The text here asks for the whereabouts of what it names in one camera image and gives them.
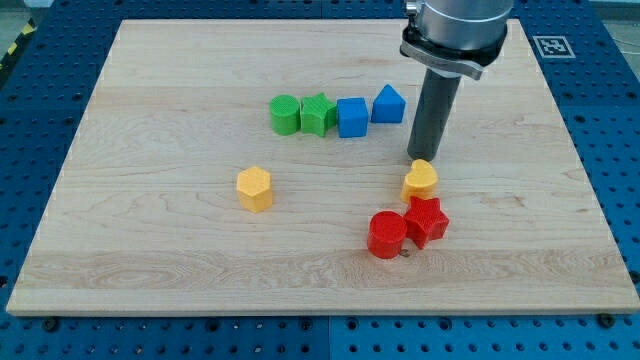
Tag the white fiducial marker tag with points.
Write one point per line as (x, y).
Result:
(553, 47)

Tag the blue cube block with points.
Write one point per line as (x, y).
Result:
(352, 117)

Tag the wooden board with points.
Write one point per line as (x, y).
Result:
(144, 218)

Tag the red star block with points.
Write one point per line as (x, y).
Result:
(425, 221)

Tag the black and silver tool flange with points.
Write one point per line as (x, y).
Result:
(470, 63)

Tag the green cylinder block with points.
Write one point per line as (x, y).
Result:
(285, 114)

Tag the black bolt front right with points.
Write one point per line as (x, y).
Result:
(606, 321)

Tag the yellow heart block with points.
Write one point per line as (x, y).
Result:
(421, 181)

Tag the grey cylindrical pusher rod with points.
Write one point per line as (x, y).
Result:
(433, 109)

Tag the blue triangle block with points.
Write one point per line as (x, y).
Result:
(388, 106)

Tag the black bolt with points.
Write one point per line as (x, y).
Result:
(606, 321)
(50, 324)

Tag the yellow hexagon block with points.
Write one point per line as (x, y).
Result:
(254, 189)

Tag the red cylinder block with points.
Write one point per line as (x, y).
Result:
(387, 232)

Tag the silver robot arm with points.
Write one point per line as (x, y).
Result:
(453, 39)

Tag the green star block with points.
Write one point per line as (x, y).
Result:
(317, 115)

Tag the black bolt front left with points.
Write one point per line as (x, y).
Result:
(50, 324)

